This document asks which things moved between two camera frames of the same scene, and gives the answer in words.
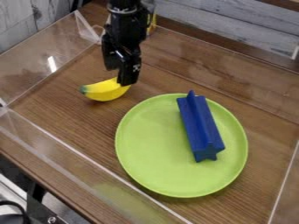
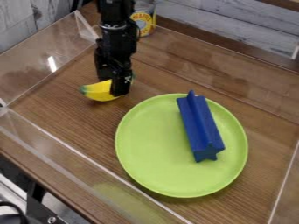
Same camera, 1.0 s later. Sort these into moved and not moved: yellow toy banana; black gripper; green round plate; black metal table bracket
Moved: black gripper
Not moved: yellow toy banana; black metal table bracket; green round plate
